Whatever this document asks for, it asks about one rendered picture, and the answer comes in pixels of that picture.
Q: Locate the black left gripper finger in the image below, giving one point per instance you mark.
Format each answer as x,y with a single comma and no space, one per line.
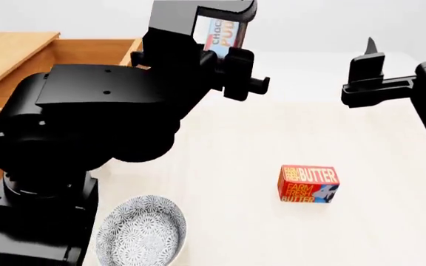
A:
172,19
239,72

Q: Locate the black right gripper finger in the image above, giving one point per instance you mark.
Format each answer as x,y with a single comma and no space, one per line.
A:
368,67

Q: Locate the chocolate pudding box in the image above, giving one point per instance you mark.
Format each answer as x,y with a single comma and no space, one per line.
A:
222,34

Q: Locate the wooden cabinet drawer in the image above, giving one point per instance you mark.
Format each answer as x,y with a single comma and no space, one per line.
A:
87,52

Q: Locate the wooden cabinet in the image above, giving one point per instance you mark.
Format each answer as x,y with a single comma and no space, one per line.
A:
6,50

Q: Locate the red butter box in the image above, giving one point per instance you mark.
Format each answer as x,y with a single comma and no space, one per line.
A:
307,184

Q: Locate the blue white patterned bowl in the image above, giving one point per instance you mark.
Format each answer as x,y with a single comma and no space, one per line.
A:
142,232

